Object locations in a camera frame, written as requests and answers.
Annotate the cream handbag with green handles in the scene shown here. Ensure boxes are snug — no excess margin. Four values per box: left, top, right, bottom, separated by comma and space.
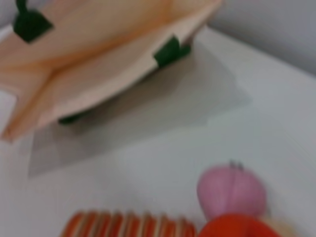
0, 0, 225, 144

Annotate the orange toy fruit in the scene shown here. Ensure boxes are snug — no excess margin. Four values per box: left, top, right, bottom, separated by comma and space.
197, 213, 282, 237

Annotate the pink toy peach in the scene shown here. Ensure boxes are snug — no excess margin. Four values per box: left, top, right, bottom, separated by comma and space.
197, 159, 269, 220

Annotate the orange striped ribbed toy bread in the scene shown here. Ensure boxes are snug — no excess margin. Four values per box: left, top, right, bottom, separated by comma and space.
59, 209, 196, 237

